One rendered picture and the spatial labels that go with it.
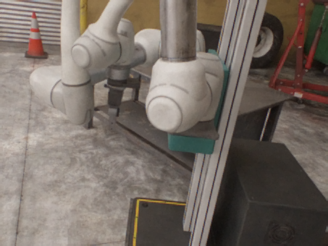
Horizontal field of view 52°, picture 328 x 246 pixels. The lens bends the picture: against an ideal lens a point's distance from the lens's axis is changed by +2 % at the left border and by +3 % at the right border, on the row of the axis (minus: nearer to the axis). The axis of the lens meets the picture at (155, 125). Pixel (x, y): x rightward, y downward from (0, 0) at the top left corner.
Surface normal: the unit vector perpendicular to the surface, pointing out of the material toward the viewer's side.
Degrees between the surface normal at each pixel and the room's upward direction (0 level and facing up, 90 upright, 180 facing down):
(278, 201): 0
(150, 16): 90
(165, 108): 100
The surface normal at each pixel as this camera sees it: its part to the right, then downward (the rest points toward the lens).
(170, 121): -0.41, 0.43
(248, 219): 0.00, 0.43
